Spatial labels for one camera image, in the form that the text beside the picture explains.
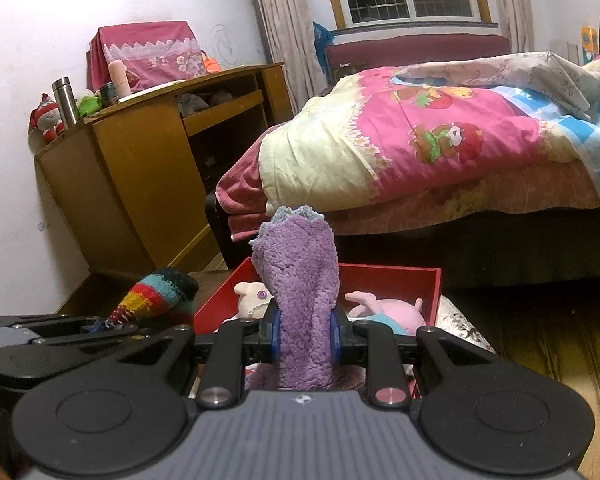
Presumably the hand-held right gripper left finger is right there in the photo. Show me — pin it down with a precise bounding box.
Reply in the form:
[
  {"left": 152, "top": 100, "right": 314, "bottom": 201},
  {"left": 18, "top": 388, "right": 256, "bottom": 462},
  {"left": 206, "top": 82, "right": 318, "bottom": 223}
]
[{"left": 105, "top": 309, "right": 281, "bottom": 407}]

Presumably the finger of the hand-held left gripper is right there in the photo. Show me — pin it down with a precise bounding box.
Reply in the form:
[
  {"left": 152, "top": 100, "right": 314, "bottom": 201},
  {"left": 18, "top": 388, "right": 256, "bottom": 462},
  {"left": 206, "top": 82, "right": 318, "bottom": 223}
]
[
  {"left": 31, "top": 316, "right": 104, "bottom": 334},
  {"left": 30, "top": 324, "right": 171, "bottom": 357}
]

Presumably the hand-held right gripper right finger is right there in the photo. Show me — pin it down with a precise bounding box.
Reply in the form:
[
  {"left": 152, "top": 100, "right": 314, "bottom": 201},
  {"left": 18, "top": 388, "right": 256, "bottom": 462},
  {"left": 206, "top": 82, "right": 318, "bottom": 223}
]
[{"left": 330, "top": 309, "right": 506, "bottom": 407}]

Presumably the white plush toy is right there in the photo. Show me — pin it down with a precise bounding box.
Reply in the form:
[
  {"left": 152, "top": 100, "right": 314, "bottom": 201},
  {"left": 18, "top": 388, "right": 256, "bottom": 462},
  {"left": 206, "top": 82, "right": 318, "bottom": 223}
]
[{"left": 224, "top": 281, "right": 276, "bottom": 323}]

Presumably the purple fluffy sock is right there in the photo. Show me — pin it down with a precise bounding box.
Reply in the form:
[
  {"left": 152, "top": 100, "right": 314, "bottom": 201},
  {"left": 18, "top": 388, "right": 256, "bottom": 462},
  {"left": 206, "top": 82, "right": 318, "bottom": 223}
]
[{"left": 245, "top": 205, "right": 368, "bottom": 393}]

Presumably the pink plush pig toy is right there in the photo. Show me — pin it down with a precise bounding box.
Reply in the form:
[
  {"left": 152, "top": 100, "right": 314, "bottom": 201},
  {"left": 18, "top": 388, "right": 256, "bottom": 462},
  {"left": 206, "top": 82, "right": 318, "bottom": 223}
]
[{"left": 344, "top": 290, "right": 428, "bottom": 336}]

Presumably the rainbow striped knitted sock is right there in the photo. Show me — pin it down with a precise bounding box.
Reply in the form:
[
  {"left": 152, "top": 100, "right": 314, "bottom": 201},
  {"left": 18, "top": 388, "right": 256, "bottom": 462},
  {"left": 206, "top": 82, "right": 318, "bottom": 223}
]
[{"left": 105, "top": 267, "right": 200, "bottom": 332}]

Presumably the red cardboard box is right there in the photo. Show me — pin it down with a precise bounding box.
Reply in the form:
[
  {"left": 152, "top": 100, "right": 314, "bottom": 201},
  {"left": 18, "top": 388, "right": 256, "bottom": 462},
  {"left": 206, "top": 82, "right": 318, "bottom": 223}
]
[{"left": 192, "top": 257, "right": 443, "bottom": 401}]

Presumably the wooden desk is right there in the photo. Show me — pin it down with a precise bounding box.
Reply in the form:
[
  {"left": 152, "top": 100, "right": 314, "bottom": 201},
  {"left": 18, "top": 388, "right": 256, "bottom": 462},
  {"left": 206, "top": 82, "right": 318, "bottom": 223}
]
[{"left": 34, "top": 62, "right": 295, "bottom": 278}]

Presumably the dark wooden bed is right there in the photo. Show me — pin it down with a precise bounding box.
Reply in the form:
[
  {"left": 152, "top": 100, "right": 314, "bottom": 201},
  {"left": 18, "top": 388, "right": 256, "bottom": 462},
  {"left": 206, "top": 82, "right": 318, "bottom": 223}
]
[{"left": 205, "top": 11, "right": 600, "bottom": 291}]

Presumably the red white snowman plush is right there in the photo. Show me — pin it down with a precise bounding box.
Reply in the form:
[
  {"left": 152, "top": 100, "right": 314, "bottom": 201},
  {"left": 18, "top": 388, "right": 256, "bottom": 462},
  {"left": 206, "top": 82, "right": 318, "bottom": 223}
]
[{"left": 28, "top": 92, "right": 67, "bottom": 145}]

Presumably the pink cartoon quilt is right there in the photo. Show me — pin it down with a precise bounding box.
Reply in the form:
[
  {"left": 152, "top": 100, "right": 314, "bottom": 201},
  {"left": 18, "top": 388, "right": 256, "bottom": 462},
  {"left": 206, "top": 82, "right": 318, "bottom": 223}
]
[{"left": 215, "top": 55, "right": 600, "bottom": 243}]

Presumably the green plush toy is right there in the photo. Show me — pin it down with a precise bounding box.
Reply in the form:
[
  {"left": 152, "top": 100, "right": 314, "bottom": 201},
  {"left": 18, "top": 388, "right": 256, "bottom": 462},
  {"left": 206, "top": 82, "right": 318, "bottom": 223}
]
[{"left": 76, "top": 92, "right": 102, "bottom": 118}]

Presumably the steel thermos flask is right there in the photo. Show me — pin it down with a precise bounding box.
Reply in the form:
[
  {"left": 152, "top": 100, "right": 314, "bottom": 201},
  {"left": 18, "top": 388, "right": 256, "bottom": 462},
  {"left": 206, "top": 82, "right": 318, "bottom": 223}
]
[{"left": 52, "top": 76, "right": 79, "bottom": 130}]

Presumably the grey cloth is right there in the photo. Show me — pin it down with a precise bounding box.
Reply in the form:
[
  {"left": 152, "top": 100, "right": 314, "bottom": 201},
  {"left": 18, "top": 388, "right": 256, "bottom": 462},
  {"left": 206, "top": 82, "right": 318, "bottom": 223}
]
[{"left": 175, "top": 90, "right": 235, "bottom": 115}]

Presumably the peach plastic bottle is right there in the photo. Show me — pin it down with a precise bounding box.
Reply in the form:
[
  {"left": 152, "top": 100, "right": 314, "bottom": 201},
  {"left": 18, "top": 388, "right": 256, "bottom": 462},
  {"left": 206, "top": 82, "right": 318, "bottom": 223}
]
[{"left": 108, "top": 59, "right": 131, "bottom": 98}]

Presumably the pink lace-trimmed cloth cover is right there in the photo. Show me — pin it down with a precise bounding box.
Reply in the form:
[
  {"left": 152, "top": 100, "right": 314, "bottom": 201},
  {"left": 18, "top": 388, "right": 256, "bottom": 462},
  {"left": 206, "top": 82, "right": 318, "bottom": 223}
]
[{"left": 86, "top": 21, "right": 203, "bottom": 92}]

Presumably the dark red sofa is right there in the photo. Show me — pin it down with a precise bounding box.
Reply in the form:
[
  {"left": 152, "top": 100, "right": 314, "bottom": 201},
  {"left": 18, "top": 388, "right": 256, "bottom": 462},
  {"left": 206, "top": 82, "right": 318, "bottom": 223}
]
[{"left": 325, "top": 34, "right": 512, "bottom": 96}]

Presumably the blue plastic bag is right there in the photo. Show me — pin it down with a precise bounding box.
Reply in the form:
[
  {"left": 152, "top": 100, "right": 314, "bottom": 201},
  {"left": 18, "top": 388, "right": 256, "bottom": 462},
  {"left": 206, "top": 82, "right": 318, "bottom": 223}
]
[{"left": 312, "top": 22, "right": 335, "bottom": 61}]

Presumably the beige curtain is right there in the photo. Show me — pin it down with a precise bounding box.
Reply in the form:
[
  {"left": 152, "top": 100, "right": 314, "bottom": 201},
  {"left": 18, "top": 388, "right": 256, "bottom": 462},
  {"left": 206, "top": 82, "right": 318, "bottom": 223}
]
[
  {"left": 485, "top": 0, "right": 536, "bottom": 56},
  {"left": 245, "top": 0, "right": 331, "bottom": 123}
]

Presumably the white floral sheet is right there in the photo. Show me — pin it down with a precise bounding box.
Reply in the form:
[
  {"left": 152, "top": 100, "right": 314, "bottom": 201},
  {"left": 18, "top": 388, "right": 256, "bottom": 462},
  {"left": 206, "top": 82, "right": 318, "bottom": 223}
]
[{"left": 392, "top": 51, "right": 600, "bottom": 121}]

